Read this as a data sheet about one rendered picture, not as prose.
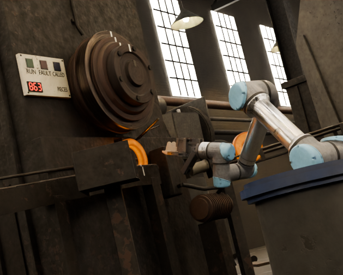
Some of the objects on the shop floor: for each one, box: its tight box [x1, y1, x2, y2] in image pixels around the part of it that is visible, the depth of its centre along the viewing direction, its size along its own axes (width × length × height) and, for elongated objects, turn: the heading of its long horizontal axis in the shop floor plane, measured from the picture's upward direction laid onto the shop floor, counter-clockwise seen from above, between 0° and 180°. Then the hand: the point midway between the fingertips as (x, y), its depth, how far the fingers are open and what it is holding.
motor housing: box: [190, 192, 238, 275], centre depth 318 cm, size 13×22×54 cm, turn 91°
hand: (164, 153), depth 313 cm, fingers closed
